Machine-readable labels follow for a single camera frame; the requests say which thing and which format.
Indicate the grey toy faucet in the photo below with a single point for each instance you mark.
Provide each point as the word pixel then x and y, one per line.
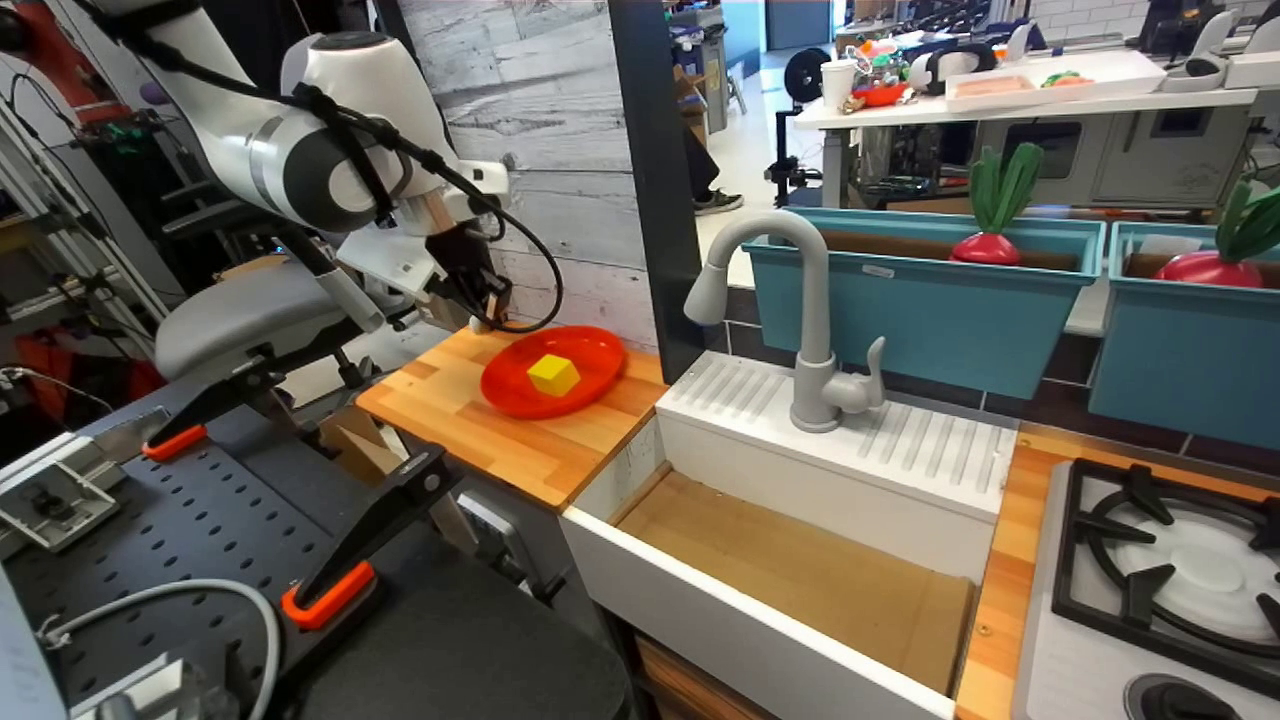
pixel 812 382

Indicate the toy gas stove top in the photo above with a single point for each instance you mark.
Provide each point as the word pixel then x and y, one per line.
pixel 1162 584

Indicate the dark metal frame post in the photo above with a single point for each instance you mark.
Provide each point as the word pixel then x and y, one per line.
pixel 659 185

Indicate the red bowl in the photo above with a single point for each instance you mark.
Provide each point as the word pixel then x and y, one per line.
pixel 883 94

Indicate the metal shelving rack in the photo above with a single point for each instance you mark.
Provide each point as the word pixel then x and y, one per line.
pixel 67 226

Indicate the white cup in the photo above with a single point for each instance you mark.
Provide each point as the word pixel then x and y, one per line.
pixel 839 84

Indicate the black perforated base board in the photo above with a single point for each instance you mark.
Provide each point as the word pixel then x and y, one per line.
pixel 174 534

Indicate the grey wood pattern back panel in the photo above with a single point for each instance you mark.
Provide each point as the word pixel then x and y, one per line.
pixel 533 133

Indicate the white background table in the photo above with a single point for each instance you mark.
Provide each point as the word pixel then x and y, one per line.
pixel 1012 107

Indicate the white toy sink basin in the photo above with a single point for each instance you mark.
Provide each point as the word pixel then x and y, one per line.
pixel 853 463

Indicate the teal planter box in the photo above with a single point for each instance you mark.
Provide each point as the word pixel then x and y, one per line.
pixel 922 313
pixel 1184 353

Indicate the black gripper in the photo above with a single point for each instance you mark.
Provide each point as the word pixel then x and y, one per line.
pixel 467 257

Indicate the toy radish with green leaves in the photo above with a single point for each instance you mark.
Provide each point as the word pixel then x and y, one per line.
pixel 993 201
pixel 1233 245

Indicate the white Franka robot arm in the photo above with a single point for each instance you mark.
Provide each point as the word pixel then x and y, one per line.
pixel 253 144

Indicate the wooden cutting board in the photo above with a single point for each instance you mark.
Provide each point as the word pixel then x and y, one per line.
pixel 495 424

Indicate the metal mounting bracket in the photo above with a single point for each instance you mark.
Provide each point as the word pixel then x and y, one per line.
pixel 55 507

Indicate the wooden stove counter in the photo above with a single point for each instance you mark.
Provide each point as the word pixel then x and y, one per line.
pixel 993 601

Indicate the yellow cube block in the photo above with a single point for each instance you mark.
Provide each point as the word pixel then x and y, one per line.
pixel 555 379

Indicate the black spool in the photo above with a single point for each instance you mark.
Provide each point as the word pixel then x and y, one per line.
pixel 806 75

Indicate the red round plate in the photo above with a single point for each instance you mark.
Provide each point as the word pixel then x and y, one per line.
pixel 574 353

